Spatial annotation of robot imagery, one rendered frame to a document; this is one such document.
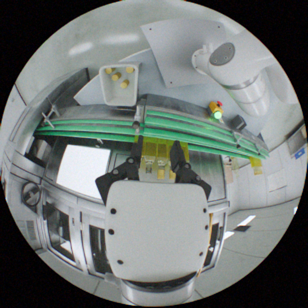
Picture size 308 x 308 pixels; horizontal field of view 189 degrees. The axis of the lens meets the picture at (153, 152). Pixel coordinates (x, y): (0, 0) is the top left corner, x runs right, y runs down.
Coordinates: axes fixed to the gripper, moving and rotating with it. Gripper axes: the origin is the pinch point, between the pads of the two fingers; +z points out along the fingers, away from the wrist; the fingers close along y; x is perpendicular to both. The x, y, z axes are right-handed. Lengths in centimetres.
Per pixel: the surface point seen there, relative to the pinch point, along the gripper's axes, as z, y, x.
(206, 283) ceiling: -134, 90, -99
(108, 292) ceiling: -133, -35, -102
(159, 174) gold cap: 10.7, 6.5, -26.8
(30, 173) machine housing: -7, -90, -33
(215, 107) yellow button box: 36.7, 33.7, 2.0
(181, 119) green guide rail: 30.6, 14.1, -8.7
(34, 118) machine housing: 25, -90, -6
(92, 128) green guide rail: 28.7, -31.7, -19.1
